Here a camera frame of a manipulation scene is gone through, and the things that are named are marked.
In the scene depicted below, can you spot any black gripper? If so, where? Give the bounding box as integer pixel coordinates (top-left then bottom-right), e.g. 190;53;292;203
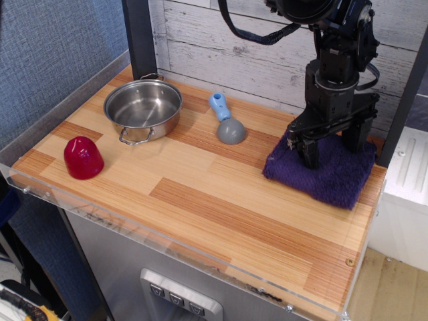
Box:
287;78;380;169

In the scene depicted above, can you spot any purple cloth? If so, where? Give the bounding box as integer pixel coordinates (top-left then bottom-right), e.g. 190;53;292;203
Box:
263;132;377;210

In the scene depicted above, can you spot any blue grey toy scoop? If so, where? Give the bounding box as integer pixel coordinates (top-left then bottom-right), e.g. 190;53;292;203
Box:
209;93;246;144

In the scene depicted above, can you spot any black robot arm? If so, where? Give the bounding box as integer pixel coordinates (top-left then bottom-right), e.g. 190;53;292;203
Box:
265;1;379;169

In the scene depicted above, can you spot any white side cabinet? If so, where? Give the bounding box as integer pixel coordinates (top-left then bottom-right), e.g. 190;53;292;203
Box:
368;127;427;271

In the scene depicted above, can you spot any stainless steel pot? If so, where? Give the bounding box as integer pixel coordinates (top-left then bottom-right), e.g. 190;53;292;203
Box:
104;73;183;146

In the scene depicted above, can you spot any silver button control panel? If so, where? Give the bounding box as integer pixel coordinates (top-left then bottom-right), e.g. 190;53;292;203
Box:
140;268;223;320

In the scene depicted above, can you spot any stainless steel cabinet front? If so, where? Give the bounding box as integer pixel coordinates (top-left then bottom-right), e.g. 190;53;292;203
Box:
65;211;301;320

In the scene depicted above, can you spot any red plastic dome cup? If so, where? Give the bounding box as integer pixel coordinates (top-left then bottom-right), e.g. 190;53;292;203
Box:
64;136;104;180

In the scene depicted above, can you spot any yellow black object bottom-left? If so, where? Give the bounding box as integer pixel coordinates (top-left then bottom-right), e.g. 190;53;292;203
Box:
1;289;60;320

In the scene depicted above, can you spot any dark right frame post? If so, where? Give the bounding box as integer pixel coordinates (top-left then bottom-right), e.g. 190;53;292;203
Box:
377;0;428;167

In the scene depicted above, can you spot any dark frame post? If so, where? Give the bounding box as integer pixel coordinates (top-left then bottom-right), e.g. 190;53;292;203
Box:
377;0;428;167
121;0;157;80

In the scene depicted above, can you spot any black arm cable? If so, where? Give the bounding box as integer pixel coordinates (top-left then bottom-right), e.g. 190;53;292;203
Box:
217;0;302;45

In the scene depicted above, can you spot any dark left frame post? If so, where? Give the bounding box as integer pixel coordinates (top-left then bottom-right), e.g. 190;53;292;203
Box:
121;0;157;80

